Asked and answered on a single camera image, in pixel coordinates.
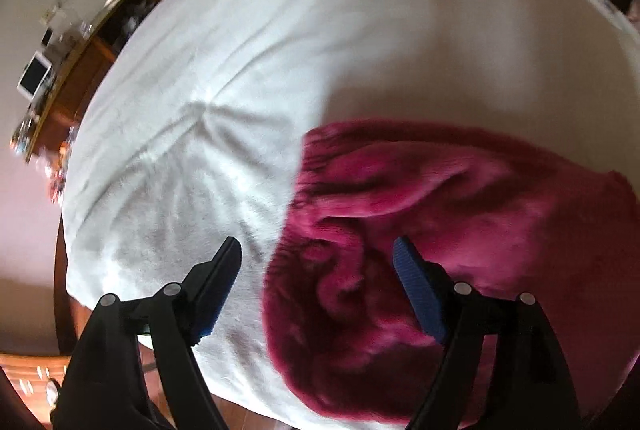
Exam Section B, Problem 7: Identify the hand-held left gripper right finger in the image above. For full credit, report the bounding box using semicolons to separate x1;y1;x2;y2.
392;236;583;430

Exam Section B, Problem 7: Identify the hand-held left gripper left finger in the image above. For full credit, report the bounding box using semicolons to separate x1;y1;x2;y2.
52;236;243;430

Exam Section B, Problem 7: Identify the magenta fuzzy towel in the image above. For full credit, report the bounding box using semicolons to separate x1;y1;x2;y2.
261;120;640;428

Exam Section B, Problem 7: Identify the wooden drawer cabinet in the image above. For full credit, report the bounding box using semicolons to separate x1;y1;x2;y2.
0;352;68;426

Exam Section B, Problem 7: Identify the wooden desk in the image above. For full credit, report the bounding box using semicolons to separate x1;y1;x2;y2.
10;0;201;165

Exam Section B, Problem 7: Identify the white duvet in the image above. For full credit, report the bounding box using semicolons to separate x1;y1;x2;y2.
60;0;640;426

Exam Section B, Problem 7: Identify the white tablet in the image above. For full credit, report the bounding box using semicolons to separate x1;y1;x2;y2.
17;51;53;99

